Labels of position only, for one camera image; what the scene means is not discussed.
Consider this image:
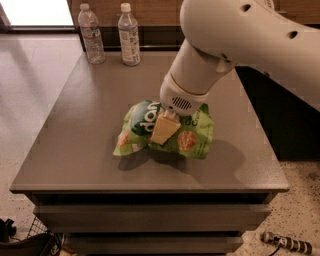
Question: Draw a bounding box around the white gripper with vent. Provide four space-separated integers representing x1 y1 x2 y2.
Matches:
150 73 208 145

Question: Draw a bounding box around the green rice chip bag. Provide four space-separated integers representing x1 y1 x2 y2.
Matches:
113 100 214 159

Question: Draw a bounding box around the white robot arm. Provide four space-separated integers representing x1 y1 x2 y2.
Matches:
151 0 320 145

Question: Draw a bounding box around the clear bottle blue label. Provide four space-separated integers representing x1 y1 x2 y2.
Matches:
118 3 141 66

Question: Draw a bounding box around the clear water bottle red label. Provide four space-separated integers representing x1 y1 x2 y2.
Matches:
78 3 106 64

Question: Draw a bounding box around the black bag on floor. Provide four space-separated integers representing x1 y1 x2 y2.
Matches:
0 233 63 256

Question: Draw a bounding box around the grey drawer cabinet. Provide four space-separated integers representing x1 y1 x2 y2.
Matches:
9 50 291 256

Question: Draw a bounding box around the upper grey drawer front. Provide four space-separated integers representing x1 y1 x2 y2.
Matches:
34 205 270 233

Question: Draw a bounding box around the grey drawer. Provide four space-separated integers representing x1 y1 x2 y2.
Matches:
66 237 243 255
34 205 270 233

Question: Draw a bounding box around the lower grey drawer front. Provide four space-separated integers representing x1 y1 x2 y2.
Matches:
66 237 243 255

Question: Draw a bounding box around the small black floor object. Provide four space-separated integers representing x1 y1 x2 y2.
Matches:
0 219 17 243

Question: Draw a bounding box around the black wire basket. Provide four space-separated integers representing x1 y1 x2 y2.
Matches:
27 217 47 238

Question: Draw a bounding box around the black white striped tool handle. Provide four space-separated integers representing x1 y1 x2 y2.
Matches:
260 231 319 256

